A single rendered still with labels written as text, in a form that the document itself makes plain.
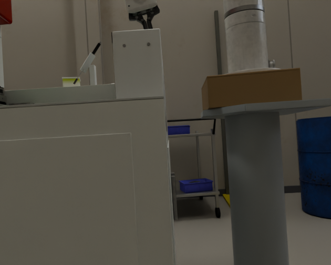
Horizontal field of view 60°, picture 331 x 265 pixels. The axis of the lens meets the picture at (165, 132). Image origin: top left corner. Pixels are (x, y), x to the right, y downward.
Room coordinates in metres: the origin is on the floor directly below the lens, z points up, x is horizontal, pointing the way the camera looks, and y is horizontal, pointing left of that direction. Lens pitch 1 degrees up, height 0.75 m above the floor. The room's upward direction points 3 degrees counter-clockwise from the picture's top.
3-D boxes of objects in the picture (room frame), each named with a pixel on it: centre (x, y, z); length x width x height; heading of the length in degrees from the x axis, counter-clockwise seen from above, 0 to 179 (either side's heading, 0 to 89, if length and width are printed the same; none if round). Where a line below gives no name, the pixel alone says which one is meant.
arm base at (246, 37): (0.87, -0.26, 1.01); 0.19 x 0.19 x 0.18
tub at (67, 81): (1.28, 0.41, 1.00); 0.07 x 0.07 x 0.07; 14
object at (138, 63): (0.82, 0.04, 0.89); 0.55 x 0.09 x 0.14; 179
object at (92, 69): (1.14, 0.29, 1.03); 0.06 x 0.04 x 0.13; 89
